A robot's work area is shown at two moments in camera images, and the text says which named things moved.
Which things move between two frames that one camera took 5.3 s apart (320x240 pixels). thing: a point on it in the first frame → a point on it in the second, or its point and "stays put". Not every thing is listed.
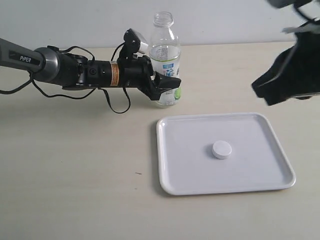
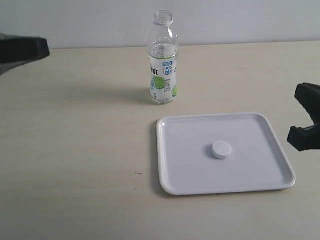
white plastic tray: x=186 y=165 stays put
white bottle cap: x=221 y=149 stays put
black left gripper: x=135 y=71 → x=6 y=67
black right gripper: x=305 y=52 → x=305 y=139
